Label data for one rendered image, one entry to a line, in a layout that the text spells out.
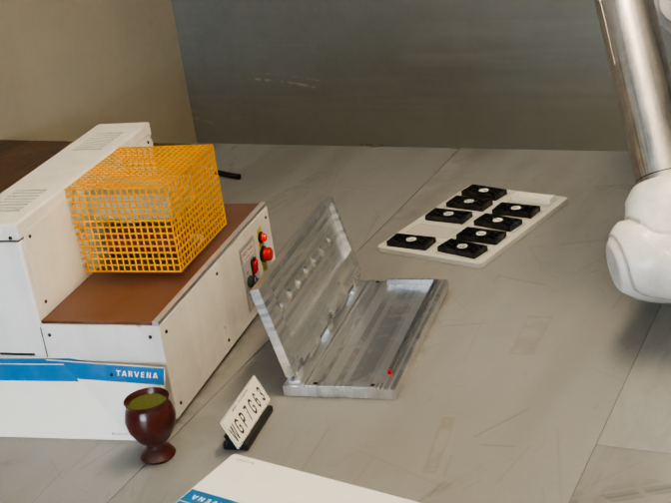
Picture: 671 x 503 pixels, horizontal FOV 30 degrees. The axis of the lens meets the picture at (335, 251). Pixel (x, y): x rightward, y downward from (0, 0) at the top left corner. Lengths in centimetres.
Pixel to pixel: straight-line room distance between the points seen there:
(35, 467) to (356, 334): 64
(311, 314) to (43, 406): 51
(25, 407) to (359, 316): 65
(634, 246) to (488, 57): 246
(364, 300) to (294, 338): 30
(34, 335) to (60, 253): 16
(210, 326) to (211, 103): 283
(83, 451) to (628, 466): 91
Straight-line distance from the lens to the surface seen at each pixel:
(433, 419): 211
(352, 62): 475
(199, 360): 229
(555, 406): 212
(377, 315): 244
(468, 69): 458
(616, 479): 194
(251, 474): 185
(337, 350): 233
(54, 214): 229
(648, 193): 219
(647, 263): 215
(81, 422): 225
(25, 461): 223
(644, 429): 206
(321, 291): 240
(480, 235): 275
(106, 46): 469
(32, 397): 229
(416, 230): 284
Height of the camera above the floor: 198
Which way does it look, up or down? 23 degrees down
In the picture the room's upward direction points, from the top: 8 degrees counter-clockwise
